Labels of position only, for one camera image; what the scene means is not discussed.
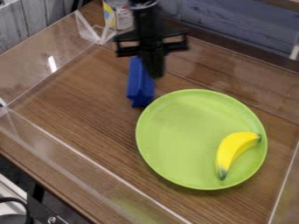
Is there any blue star-shaped block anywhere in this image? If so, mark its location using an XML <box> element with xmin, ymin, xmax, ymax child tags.
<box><xmin>126</xmin><ymin>57</ymin><xmax>155</xmax><ymax>108</ymax></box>

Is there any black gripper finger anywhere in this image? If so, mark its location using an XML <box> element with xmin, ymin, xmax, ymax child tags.
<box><xmin>142</xmin><ymin>51</ymin><xmax>165</xmax><ymax>79</ymax></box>

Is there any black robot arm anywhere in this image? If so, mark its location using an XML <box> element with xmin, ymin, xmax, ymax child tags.
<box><xmin>114</xmin><ymin>0</ymin><xmax>189</xmax><ymax>79</ymax></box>

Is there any yellow toy banana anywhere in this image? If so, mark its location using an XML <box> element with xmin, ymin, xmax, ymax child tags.
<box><xmin>215</xmin><ymin>131</ymin><xmax>262</xmax><ymax>180</ymax></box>

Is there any green plate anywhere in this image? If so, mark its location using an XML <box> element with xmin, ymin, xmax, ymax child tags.
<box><xmin>135</xmin><ymin>89</ymin><xmax>269</xmax><ymax>191</ymax></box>

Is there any clear acrylic enclosure wall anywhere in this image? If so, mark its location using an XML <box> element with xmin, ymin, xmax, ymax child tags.
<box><xmin>0</xmin><ymin>4</ymin><xmax>299</xmax><ymax>224</ymax></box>

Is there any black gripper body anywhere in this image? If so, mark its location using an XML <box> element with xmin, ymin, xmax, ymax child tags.
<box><xmin>114</xmin><ymin>28</ymin><xmax>190</xmax><ymax>57</ymax></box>

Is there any black cable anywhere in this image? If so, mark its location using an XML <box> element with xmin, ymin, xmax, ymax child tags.
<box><xmin>0</xmin><ymin>197</ymin><xmax>34</xmax><ymax>224</ymax></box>

